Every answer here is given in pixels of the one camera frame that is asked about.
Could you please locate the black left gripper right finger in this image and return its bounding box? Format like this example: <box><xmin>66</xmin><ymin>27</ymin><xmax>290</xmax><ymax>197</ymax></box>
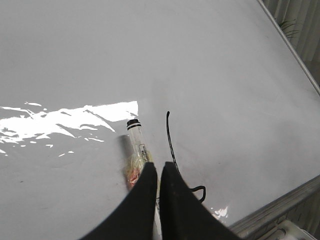
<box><xmin>159</xmin><ymin>162</ymin><xmax>240</xmax><ymax>240</ymax></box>

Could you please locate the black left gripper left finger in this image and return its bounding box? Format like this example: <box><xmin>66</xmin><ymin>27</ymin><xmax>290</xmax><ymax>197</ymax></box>
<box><xmin>82</xmin><ymin>162</ymin><xmax>157</xmax><ymax>240</ymax></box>

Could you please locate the white dry-erase marker pen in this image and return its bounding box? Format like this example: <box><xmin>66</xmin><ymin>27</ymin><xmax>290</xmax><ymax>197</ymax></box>
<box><xmin>126</xmin><ymin>119</ymin><xmax>162</xmax><ymax>240</ymax></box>

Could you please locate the white tray under whiteboard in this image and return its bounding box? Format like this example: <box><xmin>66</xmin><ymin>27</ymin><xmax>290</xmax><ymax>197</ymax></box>
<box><xmin>246</xmin><ymin>219</ymin><xmax>320</xmax><ymax>240</ymax></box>

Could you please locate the whiteboard with aluminium frame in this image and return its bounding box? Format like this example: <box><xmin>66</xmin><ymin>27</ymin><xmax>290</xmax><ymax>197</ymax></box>
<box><xmin>0</xmin><ymin>0</ymin><xmax>320</xmax><ymax>240</ymax></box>

